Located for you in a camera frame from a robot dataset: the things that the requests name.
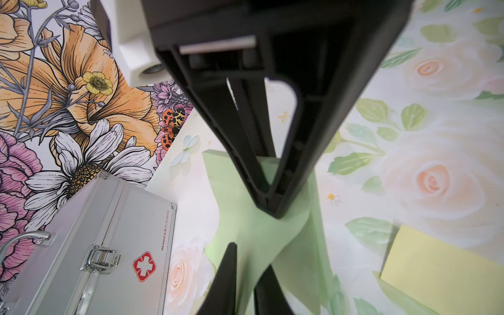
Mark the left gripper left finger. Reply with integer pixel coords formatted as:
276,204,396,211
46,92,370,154
196,242,238,315

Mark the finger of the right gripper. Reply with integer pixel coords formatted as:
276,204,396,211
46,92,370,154
149,1,412,218

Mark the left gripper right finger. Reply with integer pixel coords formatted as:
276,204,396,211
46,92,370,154
254,265,294,315

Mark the green memo pad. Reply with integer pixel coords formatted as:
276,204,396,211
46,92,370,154
202,150,334,314

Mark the yellow memo pad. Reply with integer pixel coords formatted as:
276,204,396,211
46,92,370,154
380,225,503,314

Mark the silver metal first-aid case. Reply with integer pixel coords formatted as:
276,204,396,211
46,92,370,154
1,171,177,314

